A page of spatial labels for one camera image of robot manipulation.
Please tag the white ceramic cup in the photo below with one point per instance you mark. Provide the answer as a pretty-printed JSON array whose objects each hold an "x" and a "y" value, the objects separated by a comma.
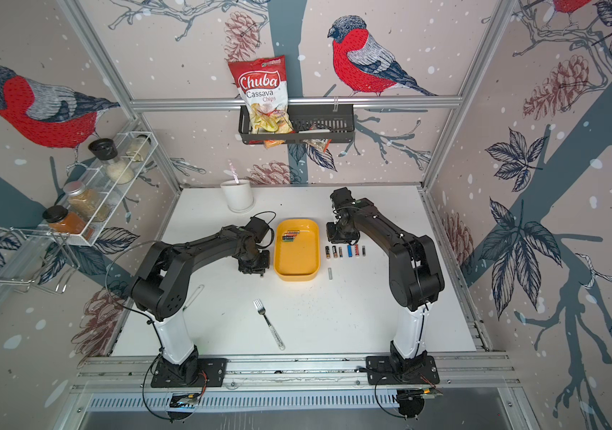
[{"x": 238, "y": 195}]

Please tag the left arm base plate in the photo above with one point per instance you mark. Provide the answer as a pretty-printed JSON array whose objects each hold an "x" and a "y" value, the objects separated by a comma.
[{"x": 209, "y": 373}]

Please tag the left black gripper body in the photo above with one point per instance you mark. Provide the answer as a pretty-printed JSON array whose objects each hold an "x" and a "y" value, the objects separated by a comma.
[{"x": 258, "y": 262}]

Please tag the silver lid spice jar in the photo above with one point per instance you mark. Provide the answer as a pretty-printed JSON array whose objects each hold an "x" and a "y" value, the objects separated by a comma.
[{"x": 87, "y": 202}]

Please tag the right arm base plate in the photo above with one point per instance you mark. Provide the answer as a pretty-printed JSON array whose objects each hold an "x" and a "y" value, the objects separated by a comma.
[{"x": 391, "y": 370}]

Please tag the red spice jar black lid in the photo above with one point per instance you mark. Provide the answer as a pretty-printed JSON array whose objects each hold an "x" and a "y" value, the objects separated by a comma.
[{"x": 62, "y": 220}]

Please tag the black wall basket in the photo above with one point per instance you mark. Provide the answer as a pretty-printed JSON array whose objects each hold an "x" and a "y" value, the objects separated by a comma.
[{"x": 324, "y": 122}]

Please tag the yellow plastic storage box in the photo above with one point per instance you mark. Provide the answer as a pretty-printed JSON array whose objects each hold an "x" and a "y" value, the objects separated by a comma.
[{"x": 298, "y": 258}]

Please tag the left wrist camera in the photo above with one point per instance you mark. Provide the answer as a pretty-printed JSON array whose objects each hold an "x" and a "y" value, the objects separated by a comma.
[{"x": 258, "y": 227}]

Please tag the clear acrylic spice rack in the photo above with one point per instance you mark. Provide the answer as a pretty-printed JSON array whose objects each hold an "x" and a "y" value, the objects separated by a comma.
[{"x": 113, "y": 194}]

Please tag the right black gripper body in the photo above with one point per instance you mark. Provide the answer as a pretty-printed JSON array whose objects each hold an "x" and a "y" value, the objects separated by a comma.
[{"x": 335, "y": 233}]

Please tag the small clear spice jar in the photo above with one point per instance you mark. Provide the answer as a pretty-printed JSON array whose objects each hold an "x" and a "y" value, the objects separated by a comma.
[{"x": 139, "y": 148}]

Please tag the silver metal fork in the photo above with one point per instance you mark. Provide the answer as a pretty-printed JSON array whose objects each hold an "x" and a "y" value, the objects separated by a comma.
[{"x": 261, "y": 310}]

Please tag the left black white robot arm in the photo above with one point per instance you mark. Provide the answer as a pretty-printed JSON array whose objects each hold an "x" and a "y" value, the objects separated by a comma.
[{"x": 162, "y": 286}]

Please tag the red cassava chips bag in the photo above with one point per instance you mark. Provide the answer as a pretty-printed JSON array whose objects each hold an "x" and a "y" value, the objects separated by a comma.
[{"x": 262, "y": 85}]

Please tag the silver spoon white handle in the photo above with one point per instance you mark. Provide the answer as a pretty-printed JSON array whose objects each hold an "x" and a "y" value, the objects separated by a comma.
[{"x": 193, "y": 296}]

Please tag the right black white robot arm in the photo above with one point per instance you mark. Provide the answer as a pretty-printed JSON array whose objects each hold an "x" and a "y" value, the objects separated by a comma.
[{"x": 415, "y": 281}]

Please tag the wire rack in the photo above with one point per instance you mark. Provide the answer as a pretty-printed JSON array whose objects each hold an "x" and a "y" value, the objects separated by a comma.
[{"x": 36, "y": 258}]

